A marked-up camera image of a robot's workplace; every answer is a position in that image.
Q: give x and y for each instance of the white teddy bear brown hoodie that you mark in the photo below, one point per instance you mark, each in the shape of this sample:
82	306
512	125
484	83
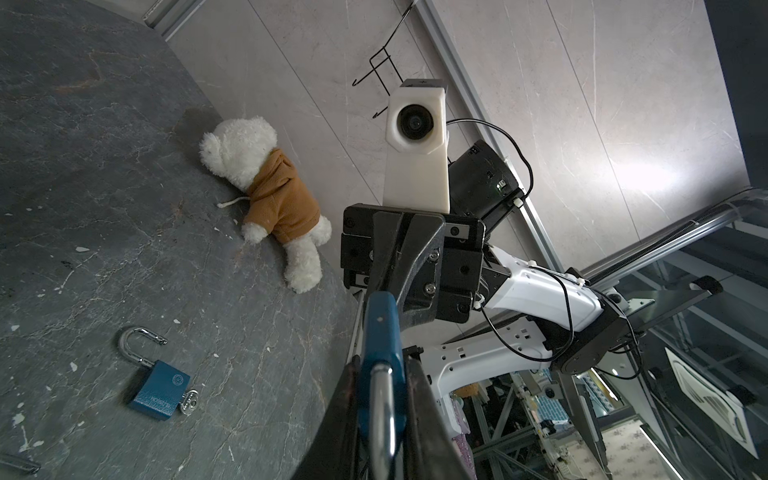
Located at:
245	152

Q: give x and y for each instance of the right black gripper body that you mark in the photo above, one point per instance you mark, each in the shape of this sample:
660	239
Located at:
430	262

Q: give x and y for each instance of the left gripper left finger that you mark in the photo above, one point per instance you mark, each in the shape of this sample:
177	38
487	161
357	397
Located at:
333	454

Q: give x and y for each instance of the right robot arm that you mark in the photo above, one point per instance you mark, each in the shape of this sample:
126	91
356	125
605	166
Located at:
551	320

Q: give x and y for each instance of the black wire hook rack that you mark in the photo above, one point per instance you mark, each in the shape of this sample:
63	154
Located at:
382	57

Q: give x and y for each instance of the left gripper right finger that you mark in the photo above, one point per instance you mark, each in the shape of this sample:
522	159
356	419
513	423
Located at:
427	451

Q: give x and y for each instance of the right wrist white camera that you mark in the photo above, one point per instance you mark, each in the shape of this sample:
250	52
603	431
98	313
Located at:
416	167

